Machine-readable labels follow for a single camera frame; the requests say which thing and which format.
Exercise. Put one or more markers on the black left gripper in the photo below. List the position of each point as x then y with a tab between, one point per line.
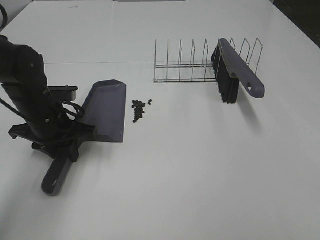
64	132

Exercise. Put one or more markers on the chrome wire dish rack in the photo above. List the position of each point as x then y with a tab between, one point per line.
180	64

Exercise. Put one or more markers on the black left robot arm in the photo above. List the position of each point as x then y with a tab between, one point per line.
51	118

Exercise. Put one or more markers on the grey hand brush black bristles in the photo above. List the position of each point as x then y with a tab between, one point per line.
231	71

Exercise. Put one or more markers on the pile of coffee beans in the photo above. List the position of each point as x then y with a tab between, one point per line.
138	107

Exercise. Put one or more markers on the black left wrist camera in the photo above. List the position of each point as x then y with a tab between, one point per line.
63	93

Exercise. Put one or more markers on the grey plastic dustpan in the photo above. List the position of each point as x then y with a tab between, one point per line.
105	108

